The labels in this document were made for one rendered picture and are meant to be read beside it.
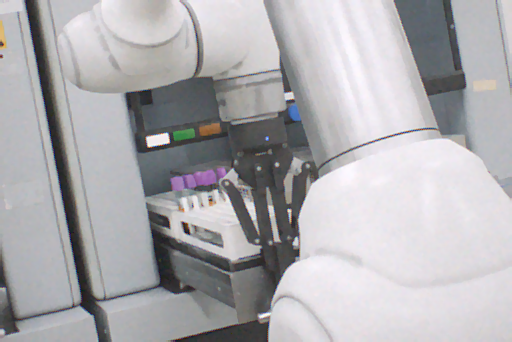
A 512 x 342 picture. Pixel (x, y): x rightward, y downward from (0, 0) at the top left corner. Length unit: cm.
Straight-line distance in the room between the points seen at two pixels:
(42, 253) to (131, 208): 16
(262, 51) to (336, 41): 60
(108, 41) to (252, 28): 19
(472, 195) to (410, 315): 11
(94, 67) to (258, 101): 22
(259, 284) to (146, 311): 33
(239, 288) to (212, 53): 32
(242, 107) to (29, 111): 51
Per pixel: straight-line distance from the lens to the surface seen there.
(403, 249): 81
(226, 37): 146
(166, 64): 142
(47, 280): 190
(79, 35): 141
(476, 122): 213
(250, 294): 155
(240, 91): 148
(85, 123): 189
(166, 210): 191
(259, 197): 151
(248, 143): 149
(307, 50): 89
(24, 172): 188
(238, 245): 158
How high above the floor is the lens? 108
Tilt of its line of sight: 3 degrees down
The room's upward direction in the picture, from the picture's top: 10 degrees counter-clockwise
